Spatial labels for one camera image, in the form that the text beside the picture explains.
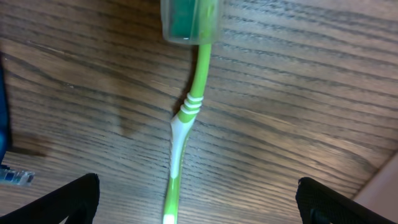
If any blue disposable razor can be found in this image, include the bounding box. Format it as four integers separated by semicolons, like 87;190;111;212
0;55;35;187

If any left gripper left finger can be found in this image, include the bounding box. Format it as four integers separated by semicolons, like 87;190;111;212
1;173;100;224

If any green white toothbrush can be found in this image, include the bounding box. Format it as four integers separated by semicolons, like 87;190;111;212
160;0;223;224

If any white cardboard box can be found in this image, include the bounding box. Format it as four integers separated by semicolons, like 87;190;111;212
354;154;398;223

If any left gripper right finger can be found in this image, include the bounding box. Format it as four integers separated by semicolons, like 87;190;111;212
295;177;394;224

